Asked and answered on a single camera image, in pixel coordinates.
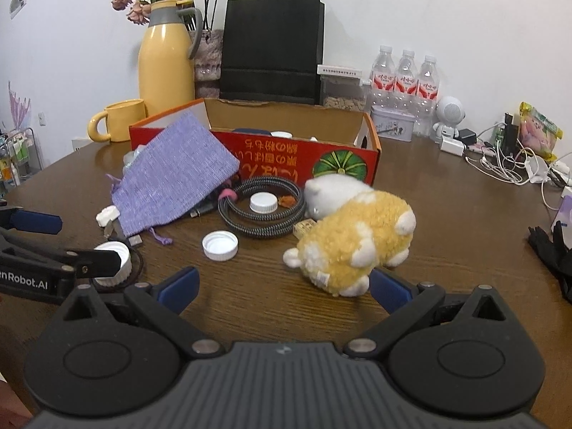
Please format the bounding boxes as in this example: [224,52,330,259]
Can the white power strip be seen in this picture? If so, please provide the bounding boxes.
[525,156,572,187]

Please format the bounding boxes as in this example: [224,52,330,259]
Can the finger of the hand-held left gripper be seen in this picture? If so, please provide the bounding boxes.
[0,206,63,236]
[0,231,121,280]

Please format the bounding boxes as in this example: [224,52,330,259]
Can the black glove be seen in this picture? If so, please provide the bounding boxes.
[527,222,572,305]

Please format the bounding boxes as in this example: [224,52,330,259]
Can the white plastic cap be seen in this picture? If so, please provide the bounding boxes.
[249,192,278,214]

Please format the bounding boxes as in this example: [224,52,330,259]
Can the yellow thermos jug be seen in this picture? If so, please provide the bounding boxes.
[138,0,203,117]

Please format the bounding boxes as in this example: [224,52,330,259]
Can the yellow-green snack packet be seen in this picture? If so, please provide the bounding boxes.
[518,102,563,162]

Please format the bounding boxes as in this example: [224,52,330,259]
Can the tangled white cables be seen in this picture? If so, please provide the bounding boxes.
[465,120,572,211]

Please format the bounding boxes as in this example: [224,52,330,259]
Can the pale green mesh pouf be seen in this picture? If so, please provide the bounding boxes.
[123,145,146,171]

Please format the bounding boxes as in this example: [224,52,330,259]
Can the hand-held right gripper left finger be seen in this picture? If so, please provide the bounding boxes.
[64,267,224,359]

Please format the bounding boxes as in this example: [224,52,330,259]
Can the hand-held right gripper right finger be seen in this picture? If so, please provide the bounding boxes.
[344,268,509,359]

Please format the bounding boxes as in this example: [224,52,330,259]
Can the white charger block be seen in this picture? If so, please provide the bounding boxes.
[440,136,465,157]

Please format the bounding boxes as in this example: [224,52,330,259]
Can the pink textured vase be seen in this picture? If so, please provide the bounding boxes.
[193,29,224,99]

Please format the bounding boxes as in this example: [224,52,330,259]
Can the purple tissue pack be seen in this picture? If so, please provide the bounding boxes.
[551,194,572,244]

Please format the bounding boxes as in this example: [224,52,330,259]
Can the purple cloth pouch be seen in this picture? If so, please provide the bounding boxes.
[105,113,241,246]

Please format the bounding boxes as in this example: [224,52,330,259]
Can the black paper bag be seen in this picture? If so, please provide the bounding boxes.
[219,0,326,106]

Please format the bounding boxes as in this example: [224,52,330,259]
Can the clear jar of seeds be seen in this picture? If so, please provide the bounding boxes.
[321,76,369,112]

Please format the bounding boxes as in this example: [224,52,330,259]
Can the yellow and white plush toy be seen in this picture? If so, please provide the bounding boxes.
[283,174,417,298]

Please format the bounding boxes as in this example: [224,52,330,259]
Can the wire rack with bottles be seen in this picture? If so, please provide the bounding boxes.
[0,127,45,197]

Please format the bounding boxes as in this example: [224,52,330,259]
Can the pale metal tin box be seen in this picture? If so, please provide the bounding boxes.
[370,105,418,141]

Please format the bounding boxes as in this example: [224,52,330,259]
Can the white plastic lid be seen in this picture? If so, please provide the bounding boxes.
[202,231,239,261]

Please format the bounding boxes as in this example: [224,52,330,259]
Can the black usb cable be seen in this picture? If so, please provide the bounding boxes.
[188,179,237,220]

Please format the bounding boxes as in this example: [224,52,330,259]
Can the purple wall sticker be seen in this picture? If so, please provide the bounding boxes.
[6,81,32,130]

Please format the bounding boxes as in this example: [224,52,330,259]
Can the black and white braided cable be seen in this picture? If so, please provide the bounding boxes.
[217,178,307,238]

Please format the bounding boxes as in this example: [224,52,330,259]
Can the white robot toy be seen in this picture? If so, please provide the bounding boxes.
[433,95,468,141]

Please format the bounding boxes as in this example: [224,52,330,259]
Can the white ribbed bottle cap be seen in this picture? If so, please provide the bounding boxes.
[92,241,133,287]

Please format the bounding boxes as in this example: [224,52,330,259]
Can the clear water bottle red label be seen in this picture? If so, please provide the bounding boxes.
[415,55,441,137]
[370,45,398,108]
[395,49,418,113]

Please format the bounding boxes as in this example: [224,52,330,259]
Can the flat white carton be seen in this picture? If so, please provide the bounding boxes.
[317,65,363,79]

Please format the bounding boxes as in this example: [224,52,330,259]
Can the slim black device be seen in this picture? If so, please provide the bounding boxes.
[504,113,521,155]

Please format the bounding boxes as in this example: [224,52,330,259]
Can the red cardboard box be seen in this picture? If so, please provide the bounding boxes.
[129,97,381,187]

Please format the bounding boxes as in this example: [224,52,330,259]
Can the yellow ceramic mug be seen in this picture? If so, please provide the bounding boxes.
[88,99,148,144]

